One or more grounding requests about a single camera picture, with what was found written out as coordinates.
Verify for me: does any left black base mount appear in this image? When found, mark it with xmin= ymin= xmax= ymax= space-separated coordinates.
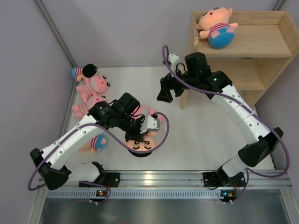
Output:
xmin=79 ymin=172 xmax=121 ymax=188

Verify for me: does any boy doll near left base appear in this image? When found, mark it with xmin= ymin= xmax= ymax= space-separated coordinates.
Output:
xmin=79 ymin=133 xmax=108 ymax=154

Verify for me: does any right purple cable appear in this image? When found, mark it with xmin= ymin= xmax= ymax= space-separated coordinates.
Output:
xmin=162 ymin=45 xmax=290 ymax=203

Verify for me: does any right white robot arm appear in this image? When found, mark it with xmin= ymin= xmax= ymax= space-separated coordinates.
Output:
xmin=157 ymin=52 xmax=283 ymax=186

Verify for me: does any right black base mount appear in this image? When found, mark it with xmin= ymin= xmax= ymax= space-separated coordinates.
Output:
xmin=202 ymin=172 xmax=246 ymax=188

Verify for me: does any boy doll shelved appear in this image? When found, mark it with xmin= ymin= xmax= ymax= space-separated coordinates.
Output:
xmin=124 ymin=132 xmax=157 ymax=158
xmin=197 ymin=7 xmax=239 ymax=49

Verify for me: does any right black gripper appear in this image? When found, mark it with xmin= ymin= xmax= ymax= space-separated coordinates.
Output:
xmin=157 ymin=65 xmax=199 ymax=103

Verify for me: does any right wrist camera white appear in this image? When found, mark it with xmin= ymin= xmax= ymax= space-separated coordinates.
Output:
xmin=168 ymin=54 xmax=179 ymax=70

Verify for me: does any pink striped plush upper left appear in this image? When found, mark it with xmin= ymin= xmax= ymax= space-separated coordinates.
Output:
xmin=76 ymin=75 xmax=111 ymax=103

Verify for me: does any boy doll back corner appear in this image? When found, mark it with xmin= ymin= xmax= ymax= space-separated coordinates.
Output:
xmin=71 ymin=63 xmax=98 ymax=82

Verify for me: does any pink striped plush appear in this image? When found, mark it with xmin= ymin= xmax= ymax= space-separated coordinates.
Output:
xmin=132 ymin=105 xmax=155 ymax=119
xmin=76 ymin=75 xmax=111 ymax=103
xmin=71 ymin=95 xmax=107 ymax=119

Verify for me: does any pink striped plush lower left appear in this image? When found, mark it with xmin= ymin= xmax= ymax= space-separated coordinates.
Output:
xmin=71 ymin=95 xmax=107 ymax=119

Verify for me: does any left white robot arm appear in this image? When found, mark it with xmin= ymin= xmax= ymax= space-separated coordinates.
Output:
xmin=29 ymin=93 xmax=155 ymax=190

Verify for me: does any pink striped plush centre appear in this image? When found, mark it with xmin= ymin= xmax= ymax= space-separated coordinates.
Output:
xmin=132 ymin=105 xmax=155 ymax=119

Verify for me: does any wooden two-tier shelf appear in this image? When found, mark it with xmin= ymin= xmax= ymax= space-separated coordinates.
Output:
xmin=185 ymin=11 xmax=299 ymax=107

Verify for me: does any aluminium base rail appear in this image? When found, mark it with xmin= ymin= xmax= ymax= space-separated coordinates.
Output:
xmin=46 ymin=170 xmax=293 ymax=203

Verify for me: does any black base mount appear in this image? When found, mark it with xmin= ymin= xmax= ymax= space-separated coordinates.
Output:
xmin=202 ymin=172 xmax=246 ymax=188
xmin=79 ymin=172 xmax=121 ymax=188

